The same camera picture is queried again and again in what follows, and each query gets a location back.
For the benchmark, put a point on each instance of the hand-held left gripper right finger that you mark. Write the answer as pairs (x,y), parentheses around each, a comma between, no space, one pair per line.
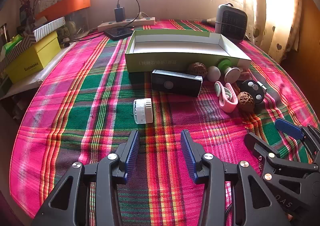
(187,156)

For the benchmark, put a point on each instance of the orange tray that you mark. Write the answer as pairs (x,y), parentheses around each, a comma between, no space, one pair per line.
(67,5)

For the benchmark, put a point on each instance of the grey portable heater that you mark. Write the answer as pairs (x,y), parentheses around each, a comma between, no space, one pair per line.
(232,23)

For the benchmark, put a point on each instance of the pink green plaid tablecloth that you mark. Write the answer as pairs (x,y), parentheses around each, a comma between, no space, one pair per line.
(87,116)

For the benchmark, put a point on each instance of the brown walnut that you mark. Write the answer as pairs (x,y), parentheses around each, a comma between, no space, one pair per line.
(245,101)
(197,71)

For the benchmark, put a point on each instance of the green white cardboard box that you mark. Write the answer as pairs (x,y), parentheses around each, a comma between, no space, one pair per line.
(175,62)

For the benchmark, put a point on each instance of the yellow cardboard box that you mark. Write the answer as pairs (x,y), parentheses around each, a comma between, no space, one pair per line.
(32,62)

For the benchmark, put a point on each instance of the black charger adapter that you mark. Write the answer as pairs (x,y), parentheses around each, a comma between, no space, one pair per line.
(120,14)

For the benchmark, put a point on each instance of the clear glass tank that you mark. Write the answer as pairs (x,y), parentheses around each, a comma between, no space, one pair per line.
(78,22)

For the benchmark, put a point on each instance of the white power plug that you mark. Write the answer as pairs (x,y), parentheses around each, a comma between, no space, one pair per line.
(143,15)

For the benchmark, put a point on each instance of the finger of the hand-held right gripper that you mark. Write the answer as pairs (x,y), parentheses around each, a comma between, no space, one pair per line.
(260,147)
(287,127)

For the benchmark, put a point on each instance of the grey zigzag patterned box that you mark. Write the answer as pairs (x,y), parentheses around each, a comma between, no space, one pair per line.
(25,43)

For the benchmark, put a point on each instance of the white round knob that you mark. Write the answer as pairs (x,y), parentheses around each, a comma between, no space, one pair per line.
(214,73)

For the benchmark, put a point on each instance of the white side shelf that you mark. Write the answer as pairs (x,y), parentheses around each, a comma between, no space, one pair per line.
(25,83)

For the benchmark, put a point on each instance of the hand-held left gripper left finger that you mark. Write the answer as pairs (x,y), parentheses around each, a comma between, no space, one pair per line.
(132,151)

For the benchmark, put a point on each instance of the black smartphone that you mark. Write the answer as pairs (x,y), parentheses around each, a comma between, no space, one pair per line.
(118,32)

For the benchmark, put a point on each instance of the beige pointed object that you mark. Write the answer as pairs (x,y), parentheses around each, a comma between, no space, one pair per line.
(210,20)

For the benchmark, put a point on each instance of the black round key fob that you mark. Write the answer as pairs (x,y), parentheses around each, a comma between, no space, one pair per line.
(250,86)

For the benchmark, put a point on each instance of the white power strip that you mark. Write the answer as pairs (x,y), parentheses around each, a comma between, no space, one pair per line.
(140,21)

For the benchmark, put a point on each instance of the green tissue packet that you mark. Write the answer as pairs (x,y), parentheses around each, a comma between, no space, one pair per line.
(12,42)

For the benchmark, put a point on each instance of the green white spool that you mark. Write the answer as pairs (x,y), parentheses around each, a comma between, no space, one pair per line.
(231,75)

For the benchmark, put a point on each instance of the cream heart print curtain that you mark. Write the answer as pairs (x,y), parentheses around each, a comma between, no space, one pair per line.
(272,16)

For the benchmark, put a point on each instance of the black rectangular charger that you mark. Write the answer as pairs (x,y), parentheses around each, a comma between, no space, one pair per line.
(175,82)

